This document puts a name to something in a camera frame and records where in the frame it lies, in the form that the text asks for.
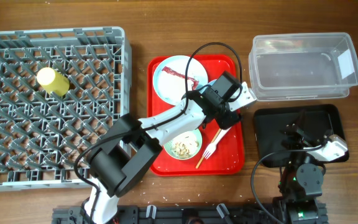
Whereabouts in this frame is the red snack wrapper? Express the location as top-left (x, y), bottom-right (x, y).
top-left (162, 66), bottom-right (199, 90)

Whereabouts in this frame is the yellow plastic cup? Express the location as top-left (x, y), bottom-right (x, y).
top-left (36, 67), bottom-right (70, 96)

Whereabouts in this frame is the white napkin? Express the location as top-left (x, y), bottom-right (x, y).
top-left (158, 75), bottom-right (185, 105)

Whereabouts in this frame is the green bowl with food scraps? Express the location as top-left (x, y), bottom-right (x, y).
top-left (163, 129), bottom-right (203, 160)

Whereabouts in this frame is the light blue plate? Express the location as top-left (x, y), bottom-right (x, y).
top-left (152, 55), bottom-right (209, 105)

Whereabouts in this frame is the wooden chopstick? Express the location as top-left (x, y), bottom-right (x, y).
top-left (195, 129), bottom-right (226, 169)

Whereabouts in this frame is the red plastic tray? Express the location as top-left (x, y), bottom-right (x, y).
top-left (147, 54), bottom-right (245, 177)

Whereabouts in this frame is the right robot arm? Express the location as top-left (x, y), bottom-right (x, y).
top-left (277, 123), bottom-right (326, 223)

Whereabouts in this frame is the white plastic fork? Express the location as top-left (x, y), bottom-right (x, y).
top-left (203, 128), bottom-right (231, 159)

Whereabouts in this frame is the black plastic bin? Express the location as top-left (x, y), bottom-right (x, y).
top-left (254, 105), bottom-right (346, 168)

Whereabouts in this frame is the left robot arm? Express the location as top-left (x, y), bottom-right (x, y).
top-left (84, 72), bottom-right (247, 223)

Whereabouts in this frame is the light blue bowl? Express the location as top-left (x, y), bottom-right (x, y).
top-left (205, 79), bottom-right (217, 86)

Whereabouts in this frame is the clear plastic bin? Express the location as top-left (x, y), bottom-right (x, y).
top-left (249, 32), bottom-right (358, 101)

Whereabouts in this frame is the grey dishwasher rack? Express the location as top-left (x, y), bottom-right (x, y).
top-left (0, 27), bottom-right (132, 191)

